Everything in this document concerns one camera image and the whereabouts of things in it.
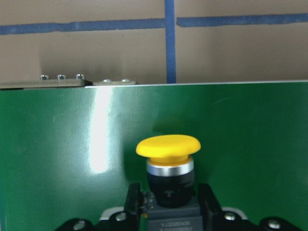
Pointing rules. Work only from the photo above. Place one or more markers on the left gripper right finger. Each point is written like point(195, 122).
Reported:
point(210, 209)

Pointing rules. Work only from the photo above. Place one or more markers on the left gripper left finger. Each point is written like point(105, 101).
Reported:
point(135, 209)

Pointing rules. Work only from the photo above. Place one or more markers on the green conveyor belt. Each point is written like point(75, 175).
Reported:
point(70, 153)

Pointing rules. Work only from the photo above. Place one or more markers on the yellow mushroom push button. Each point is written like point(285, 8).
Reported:
point(171, 203)

